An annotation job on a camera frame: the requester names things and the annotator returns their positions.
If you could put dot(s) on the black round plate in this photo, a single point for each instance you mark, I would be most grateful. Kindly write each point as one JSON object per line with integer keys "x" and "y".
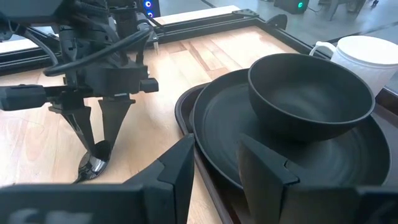
{"x": 224, "y": 130}

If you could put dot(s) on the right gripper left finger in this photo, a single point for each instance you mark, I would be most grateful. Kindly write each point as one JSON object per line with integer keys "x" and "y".
{"x": 174, "y": 186}

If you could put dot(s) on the metal spoon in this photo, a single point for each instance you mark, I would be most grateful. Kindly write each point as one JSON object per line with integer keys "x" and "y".
{"x": 93, "y": 165}

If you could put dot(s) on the black box with green light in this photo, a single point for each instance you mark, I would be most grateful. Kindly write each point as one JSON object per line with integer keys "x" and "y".
{"x": 290, "y": 5}

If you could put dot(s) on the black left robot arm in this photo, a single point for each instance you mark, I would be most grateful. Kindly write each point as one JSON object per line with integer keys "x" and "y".
{"x": 93, "y": 18}

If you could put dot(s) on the dark brown serving tray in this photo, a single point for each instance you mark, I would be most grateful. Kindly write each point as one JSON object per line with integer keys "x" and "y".
{"x": 185, "y": 109}

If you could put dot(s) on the black aluminium table frame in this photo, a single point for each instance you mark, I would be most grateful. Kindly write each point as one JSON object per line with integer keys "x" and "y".
{"x": 217, "y": 28}

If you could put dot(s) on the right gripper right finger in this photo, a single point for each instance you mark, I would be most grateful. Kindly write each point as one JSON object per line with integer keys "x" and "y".
{"x": 264, "y": 186}

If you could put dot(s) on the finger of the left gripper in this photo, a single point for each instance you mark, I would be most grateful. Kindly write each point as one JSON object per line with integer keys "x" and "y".
{"x": 113, "y": 121}
{"x": 81, "y": 127}

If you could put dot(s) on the black bowl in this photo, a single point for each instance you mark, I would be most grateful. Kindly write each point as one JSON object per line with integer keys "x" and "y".
{"x": 311, "y": 99}

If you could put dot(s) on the white ceramic mug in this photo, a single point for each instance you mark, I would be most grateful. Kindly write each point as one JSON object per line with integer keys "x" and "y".
{"x": 363, "y": 62}

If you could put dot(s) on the grey chair base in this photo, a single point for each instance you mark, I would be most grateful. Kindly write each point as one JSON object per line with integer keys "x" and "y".
{"x": 339, "y": 7}

